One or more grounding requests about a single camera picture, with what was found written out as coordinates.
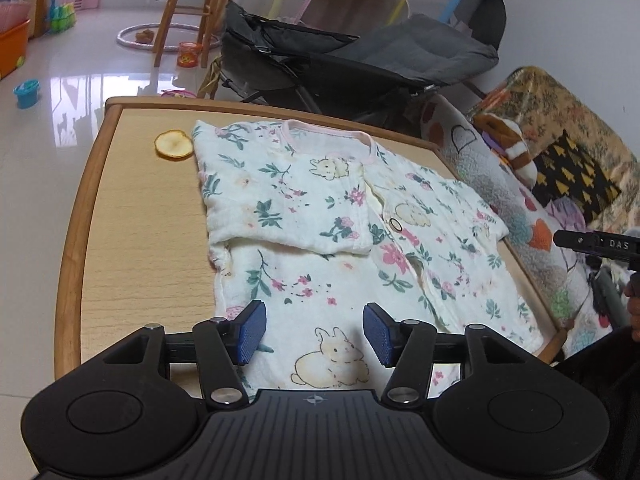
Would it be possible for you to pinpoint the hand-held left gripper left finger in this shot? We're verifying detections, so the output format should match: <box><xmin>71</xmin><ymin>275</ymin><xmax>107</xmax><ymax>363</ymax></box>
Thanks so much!
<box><xmin>102</xmin><ymin>300</ymin><xmax>267</xmax><ymax>406</ymax></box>

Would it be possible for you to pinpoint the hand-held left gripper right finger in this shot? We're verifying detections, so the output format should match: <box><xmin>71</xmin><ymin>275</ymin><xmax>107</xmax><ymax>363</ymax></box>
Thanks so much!
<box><xmin>362</xmin><ymin>303</ymin><xmax>531</xmax><ymax>405</ymax></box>

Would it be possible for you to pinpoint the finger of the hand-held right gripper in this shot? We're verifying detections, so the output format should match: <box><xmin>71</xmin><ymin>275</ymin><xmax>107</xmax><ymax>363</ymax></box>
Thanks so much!
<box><xmin>554</xmin><ymin>230</ymin><xmax>591</xmax><ymax>253</ymax></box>

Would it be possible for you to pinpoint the white floral baby shirt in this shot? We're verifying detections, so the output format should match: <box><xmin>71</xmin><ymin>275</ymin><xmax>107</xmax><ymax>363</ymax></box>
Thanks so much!
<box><xmin>191</xmin><ymin>119</ymin><xmax>546</xmax><ymax>402</ymax></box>

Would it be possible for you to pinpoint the person's right hand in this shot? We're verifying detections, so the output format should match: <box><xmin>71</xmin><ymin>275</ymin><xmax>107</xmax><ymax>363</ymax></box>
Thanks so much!
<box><xmin>625</xmin><ymin>280</ymin><xmax>640</xmax><ymax>343</ymax></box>

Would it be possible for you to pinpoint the black cushion yellow tree print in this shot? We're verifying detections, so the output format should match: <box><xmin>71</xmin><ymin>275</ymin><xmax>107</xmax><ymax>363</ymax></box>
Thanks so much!
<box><xmin>530</xmin><ymin>130</ymin><xmax>623</xmax><ymax>221</ymax></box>

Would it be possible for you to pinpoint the quilted heart-pattern blanket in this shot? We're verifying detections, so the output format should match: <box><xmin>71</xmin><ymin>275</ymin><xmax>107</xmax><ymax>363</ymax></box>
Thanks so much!
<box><xmin>420</xmin><ymin>92</ymin><xmax>616</xmax><ymax>361</ymax></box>

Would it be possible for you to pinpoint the brown white plush toy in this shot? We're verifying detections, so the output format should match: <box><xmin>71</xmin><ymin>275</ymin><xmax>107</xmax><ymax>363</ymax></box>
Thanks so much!
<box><xmin>472</xmin><ymin>112</ymin><xmax>538</xmax><ymax>188</ymax></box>

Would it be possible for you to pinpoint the black hanging jacket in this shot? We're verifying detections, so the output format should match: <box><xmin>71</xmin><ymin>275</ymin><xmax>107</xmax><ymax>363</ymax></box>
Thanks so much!
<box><xmin>470</xmin><ymin>0</ymin><xmax>507</xmax><ymax>51</ymax></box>

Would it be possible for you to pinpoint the grey folding recliner chair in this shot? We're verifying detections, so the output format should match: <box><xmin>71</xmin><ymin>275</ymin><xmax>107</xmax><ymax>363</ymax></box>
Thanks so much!
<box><xmin>220</xmin><ymin>0</ymin><xmax>501</xmax><ymax>128</ymax></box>

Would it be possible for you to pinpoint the orange toy cup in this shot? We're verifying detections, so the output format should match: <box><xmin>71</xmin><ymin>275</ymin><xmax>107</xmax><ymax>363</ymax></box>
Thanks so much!
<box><xmin>177</xmin><ymin>42</ymin><xmax>203</xmax><ymax>68</ymax></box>

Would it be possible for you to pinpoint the hula hoop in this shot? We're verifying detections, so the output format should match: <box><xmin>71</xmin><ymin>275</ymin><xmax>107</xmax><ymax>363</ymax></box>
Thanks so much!
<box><xmin>116</xmin><ymin>22</ymin><xmax>221</xmax><ymax>55</ymax></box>

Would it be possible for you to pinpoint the tall wooden bar stool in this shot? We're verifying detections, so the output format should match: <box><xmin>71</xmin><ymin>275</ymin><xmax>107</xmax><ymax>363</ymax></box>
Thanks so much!
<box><xmin>152</xmin><ymin>0</ymin><xmax>226</xmax><ymax>68</ymax></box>

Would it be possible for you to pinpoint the blue toy bucket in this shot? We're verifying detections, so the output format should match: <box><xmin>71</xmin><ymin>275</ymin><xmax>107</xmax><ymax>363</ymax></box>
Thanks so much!
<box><xmin>12</xmin><ymin>80</ymin><xmax>41</xmax><ymax>109</ymax></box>

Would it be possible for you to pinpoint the set of toy bowling pins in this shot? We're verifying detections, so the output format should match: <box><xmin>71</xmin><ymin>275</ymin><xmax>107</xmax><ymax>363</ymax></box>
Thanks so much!
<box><xmin>47</xmin><ymin>0</ymin><xmax>78</xmax><ymax>33</ymax></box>

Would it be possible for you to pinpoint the orange wheeled storage bin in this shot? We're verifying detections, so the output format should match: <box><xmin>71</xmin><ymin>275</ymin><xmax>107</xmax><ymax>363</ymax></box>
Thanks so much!
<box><xmin>0</xmin><ymin>19</ymin><xmax>31</xmax><ymax>81</ymax></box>

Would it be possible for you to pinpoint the pink woven basket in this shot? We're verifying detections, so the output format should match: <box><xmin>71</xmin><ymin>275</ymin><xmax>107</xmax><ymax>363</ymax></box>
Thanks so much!
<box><xmin>0</xmin><ymin>1</ymin><xmax>31</xmax><ymax>26</ymax></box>

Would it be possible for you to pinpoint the tan fabric strap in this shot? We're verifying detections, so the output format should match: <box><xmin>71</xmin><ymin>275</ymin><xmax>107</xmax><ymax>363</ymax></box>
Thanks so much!
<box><xmin>197</xmin><ymin>55</ymin><xmax>223</xmax><ymax>100</ymax></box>

